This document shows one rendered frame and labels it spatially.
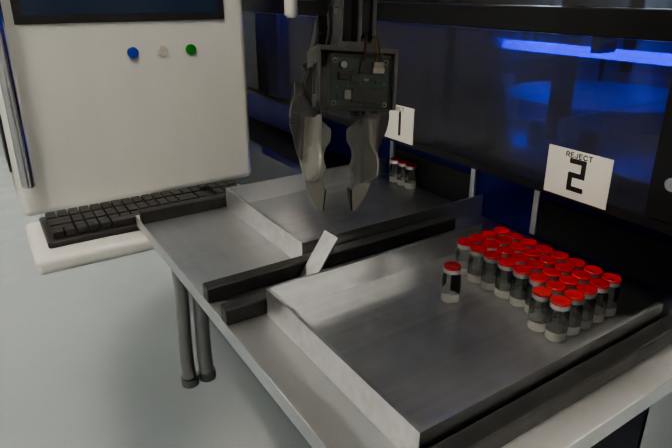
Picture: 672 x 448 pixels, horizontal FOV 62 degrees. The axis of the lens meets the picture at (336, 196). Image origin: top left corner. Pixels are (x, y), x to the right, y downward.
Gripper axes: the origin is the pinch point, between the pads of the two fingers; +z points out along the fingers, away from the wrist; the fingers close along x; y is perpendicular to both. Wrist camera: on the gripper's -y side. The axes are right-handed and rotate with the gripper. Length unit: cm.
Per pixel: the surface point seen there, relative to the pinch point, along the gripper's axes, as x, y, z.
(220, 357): -11, -138, 80
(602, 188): 31.6, -2.0, -0.7
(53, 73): -43, -63, -14
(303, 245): -0.5, -17.2, 9.3
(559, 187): 29.7, -7.3, -0.1
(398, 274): 11.3, -12.8, 12.3
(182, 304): -21, -92, 44
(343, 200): 9.8, -40.3, 7.0
